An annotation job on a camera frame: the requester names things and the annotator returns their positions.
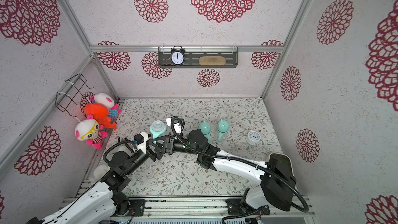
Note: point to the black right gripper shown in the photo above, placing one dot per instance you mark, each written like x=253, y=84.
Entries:
x=169, y=144

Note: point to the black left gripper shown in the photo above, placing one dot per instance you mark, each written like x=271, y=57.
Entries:
x=153, y=155

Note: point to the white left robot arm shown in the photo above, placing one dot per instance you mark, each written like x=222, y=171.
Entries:
x=105, y=198

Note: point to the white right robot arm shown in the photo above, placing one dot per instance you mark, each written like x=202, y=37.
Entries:
x=274, y=177

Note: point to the red orange plush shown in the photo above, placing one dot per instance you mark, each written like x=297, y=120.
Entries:
x=99, y=113

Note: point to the white plush yellow glasses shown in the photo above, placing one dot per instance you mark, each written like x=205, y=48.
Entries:
x=91, y=132

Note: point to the white pink plush upper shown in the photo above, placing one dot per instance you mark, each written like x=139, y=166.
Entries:
x=105, y=100

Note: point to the black alarm clock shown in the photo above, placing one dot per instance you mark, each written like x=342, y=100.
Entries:
x=178, y=55

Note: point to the tan brush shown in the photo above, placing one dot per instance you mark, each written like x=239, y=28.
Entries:
x=212, y=61

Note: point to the white alarm clock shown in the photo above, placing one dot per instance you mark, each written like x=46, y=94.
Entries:
x=253, y=138

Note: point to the white sterilizer box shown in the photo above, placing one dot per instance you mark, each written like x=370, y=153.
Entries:
x=282, y=158

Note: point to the metal base rail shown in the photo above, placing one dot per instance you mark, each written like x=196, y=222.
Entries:
x=205, y=207

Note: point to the grey wall shelf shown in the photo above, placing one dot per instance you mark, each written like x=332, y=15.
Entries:
x=192, y=57

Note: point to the black wire basket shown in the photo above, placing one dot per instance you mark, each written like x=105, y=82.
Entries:
x=77, y=93

